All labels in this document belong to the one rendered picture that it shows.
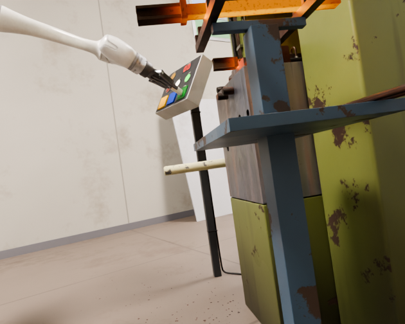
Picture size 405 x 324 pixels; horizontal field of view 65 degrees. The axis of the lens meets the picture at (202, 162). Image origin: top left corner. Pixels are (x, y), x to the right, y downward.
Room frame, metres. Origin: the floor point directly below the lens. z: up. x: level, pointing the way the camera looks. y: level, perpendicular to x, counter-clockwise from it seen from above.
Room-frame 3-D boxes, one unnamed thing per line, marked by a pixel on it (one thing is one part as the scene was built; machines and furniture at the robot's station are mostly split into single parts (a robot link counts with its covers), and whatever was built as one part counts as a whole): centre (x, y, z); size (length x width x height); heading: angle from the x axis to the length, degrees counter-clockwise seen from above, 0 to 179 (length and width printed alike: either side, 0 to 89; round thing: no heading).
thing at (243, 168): (1.24, -0.41, 0.69); 0.56 x 0.38 x 0.45; 101
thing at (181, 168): (1.58, -0.03, 0.62); 0.44 x 0.05 x 0.05; 101
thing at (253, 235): (1.24, -0.41, 0.23); 0.56 x 0.38 x 0.47; 101
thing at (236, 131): (0.68, -0.16, 0.67); 0.40 x 0.30 x 0.02; 9
